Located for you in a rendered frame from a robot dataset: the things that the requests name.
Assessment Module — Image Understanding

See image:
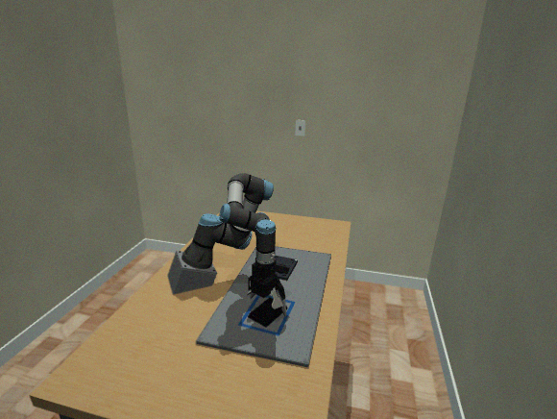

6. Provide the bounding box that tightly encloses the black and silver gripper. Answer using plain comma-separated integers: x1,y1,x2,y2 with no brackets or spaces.
247,258,286,316

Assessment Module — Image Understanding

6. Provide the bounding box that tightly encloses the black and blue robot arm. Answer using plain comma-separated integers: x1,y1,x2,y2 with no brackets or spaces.
182,173,276,269

